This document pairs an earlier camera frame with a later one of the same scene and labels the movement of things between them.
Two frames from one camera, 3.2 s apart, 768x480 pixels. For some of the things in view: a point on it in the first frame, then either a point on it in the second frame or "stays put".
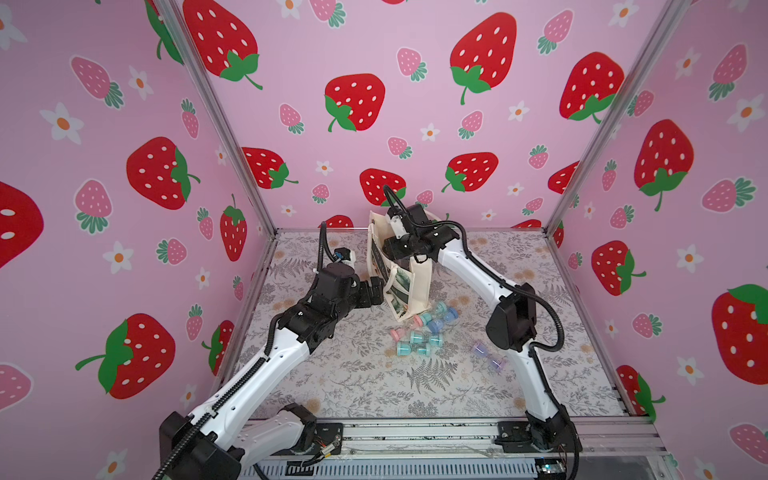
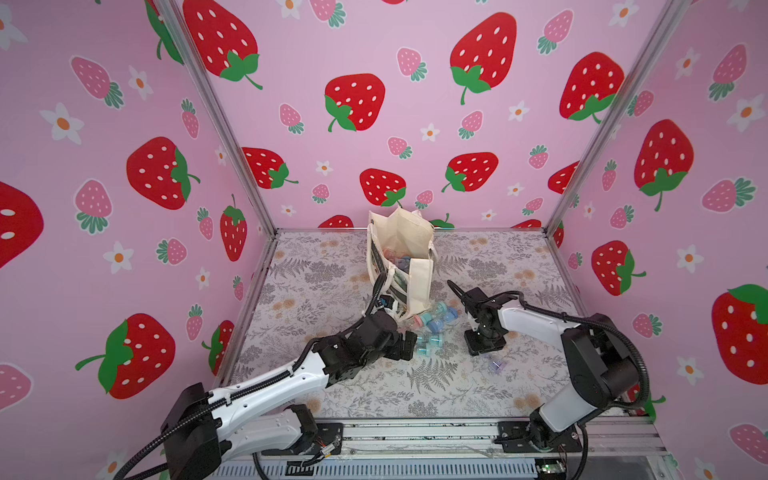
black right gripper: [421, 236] -> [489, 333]
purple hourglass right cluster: [481, 350] stays put
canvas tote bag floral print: [407, 283] stays put
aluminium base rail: [450, 449] stays put
